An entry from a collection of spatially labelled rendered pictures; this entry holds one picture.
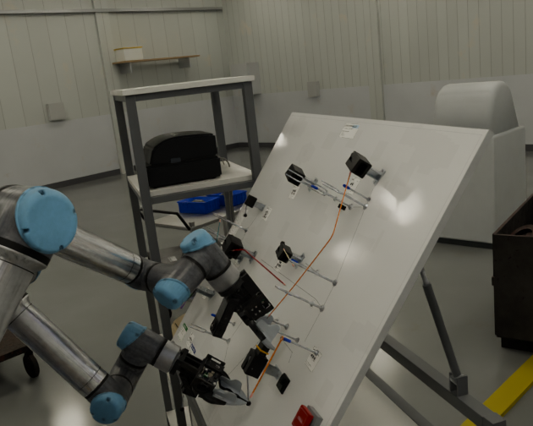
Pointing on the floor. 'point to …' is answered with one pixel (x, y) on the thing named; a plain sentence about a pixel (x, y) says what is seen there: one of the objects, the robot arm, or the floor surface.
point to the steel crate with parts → (524, 276)
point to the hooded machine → (493, 177)
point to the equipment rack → (137, 183)
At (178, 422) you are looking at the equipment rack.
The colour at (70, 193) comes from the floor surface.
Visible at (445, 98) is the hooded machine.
